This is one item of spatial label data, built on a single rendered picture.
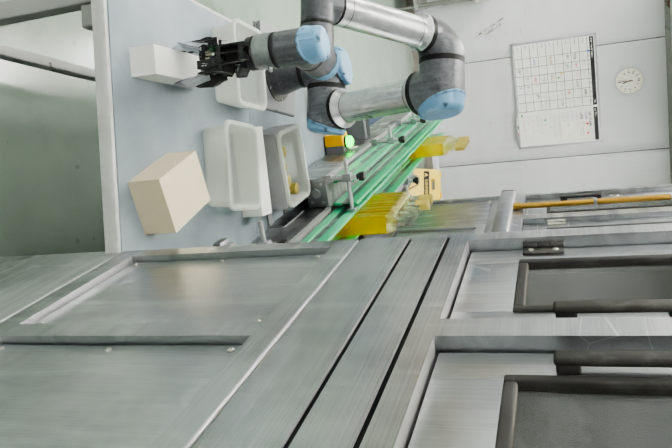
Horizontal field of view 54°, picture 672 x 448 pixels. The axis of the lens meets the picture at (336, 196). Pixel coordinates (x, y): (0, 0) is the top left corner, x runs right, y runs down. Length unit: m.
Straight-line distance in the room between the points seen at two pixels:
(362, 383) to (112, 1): 1.00
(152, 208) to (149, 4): 0.46
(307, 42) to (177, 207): 0.43
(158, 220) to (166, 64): 0.33
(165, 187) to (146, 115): 0.19
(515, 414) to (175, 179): 0.93
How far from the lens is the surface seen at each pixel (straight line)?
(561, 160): 8.06
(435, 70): 1.69
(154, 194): 1.38
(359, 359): 0.75
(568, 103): 7.93
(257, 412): 0.69
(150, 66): 1.44
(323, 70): 1.46
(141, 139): 1.46
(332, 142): 2.45
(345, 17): 1.53
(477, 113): 8.00
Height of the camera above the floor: 1.58
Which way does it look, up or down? 19 degrees down
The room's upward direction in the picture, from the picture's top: 86 degrees clockwise
